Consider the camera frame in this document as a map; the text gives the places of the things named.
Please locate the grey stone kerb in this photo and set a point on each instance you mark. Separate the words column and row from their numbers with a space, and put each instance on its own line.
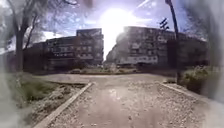
column 180, row 90
column 63, row 106

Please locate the utility pole with crossarms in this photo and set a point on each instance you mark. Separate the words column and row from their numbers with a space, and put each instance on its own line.
column 163, row 24

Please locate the dark apartment building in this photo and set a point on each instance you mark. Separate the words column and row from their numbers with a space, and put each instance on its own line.
column 76, row 50

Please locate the grey apartment building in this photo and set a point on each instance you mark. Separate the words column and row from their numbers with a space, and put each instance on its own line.
column 146, row 46

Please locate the grass and dirt verge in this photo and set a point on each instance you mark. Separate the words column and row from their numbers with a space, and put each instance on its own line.
column 40, row 95

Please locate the grey gravel path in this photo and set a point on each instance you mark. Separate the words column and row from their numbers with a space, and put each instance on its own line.
column 126, row 103

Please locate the green bush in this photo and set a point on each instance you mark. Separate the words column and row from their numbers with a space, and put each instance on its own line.
column 196, row 78

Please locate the dark leaning pole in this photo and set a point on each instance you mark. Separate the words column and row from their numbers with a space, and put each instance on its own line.
column 175, row 36

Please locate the bare tree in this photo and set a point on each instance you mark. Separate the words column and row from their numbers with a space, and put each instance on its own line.
column 20, row 43

